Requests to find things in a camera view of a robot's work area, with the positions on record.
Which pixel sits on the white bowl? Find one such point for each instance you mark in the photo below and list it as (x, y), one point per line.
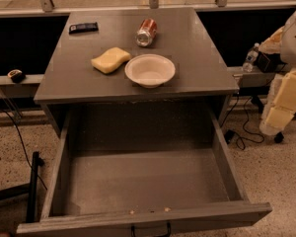
(150, 70)

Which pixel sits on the black tape measure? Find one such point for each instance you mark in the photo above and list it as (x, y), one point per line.
(16, 75)

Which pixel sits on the black box on ledge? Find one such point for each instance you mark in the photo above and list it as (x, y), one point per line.
(267, 62)

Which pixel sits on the black metal stand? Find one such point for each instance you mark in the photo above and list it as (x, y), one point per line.
(29, 189)

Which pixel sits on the grey drawer cabinet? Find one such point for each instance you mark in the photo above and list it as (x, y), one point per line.
(70, 77)

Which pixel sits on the black drawer handle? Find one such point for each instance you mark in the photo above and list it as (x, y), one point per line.
(161, 231)

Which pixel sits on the clear water bottle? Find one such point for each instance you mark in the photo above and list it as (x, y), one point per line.
(251, 57)

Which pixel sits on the yellow sponge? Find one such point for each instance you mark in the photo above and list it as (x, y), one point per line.
(110, 60)

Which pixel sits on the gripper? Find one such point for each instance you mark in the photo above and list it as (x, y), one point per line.
(294, 43)

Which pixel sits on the open grey top drawer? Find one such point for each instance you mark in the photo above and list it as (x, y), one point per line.
(142, 164)

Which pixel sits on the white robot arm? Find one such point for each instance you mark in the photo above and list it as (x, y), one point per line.
(282, 42)

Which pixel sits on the red soda can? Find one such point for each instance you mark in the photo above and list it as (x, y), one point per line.
(146, 32)

